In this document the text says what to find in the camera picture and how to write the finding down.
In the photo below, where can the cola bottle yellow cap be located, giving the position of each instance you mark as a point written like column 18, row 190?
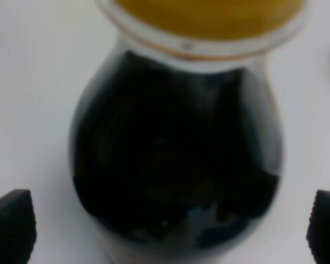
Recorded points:
column 176, row 147

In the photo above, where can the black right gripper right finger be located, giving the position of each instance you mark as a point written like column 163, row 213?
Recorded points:
column 318, row 232

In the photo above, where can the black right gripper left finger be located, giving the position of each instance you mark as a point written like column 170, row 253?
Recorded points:
column 17, row 227

